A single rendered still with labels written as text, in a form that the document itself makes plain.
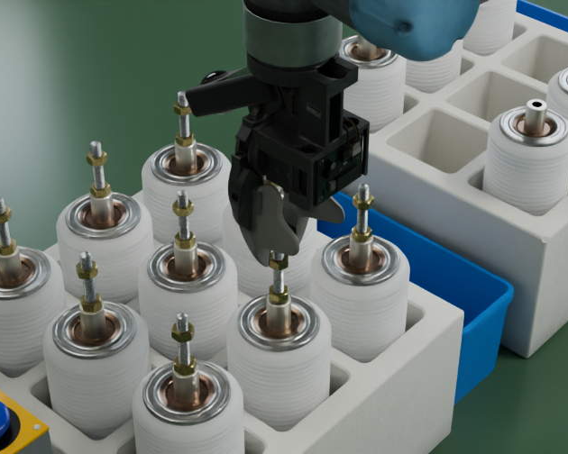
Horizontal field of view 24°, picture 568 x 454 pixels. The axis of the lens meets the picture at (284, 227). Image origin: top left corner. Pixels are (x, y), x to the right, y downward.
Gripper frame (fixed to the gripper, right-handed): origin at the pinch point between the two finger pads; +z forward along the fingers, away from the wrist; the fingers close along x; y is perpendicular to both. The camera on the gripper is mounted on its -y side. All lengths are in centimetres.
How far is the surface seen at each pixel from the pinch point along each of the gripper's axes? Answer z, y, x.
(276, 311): 7.0, 1.2, -1.1
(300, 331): 9.1, 3.1, 0.0
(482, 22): 13, -21, 62
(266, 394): 14.1, 2.9, -4.3
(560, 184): 14.4, 4.4, 41.1
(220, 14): 34, -75, 67
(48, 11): 34, -96, 49
